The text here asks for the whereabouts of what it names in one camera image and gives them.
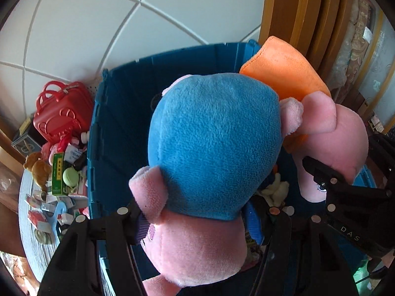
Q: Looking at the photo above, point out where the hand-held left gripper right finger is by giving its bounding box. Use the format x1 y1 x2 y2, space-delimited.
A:
245 197 355 296

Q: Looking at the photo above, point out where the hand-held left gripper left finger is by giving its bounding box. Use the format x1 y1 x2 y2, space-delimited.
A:
37 199 152 296

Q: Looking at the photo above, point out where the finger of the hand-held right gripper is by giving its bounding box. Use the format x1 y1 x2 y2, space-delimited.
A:
302 157 389 198
367 134 395 179

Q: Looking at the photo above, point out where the pink pig plush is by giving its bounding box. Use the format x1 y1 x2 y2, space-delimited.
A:
279 92 369 202

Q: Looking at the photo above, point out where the white plush toy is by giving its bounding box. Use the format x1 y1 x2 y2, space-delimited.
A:
256 173 291 207

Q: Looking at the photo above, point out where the blue-bodied pig plush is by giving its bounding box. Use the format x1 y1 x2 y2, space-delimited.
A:
128 72 304 296

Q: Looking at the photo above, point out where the blue plastic storage container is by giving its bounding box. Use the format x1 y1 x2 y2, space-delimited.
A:
86 39 380 296

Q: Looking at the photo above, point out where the orange cloth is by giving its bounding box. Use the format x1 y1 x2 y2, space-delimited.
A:
239 36 332 155

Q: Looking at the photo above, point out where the light blue plastic hanger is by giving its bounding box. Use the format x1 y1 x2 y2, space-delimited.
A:
49 200 67 241

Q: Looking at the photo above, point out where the light green round case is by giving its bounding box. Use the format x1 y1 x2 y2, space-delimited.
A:
62 166 79 188

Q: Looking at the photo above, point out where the white medicine box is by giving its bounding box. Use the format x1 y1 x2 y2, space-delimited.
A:
66 148 84 162

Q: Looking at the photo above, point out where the green medicine box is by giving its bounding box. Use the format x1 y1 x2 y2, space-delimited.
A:
51 152 69 196

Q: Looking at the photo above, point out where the red white packet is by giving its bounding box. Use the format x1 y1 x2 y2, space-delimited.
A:
27 210 51 232

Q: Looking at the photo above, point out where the brown bear plush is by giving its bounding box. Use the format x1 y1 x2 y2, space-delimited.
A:
24 152 52 187

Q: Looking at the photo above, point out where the red small suitcase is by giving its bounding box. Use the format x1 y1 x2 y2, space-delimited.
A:
33 81 95 144

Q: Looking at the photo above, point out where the black box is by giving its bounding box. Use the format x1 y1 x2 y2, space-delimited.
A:
12 114 47 158

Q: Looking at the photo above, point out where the wooden headboard frame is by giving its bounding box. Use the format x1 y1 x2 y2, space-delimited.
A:
259 0 355 99

